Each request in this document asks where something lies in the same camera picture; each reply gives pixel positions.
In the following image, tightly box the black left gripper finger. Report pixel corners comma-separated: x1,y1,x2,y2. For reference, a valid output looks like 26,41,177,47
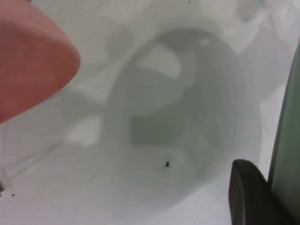
228,158,295,225

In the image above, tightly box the green round plate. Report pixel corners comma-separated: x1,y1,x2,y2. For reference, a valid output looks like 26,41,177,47
268,44,300,225

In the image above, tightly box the pink round plate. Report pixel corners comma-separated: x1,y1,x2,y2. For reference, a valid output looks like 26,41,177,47
0,0,82,124

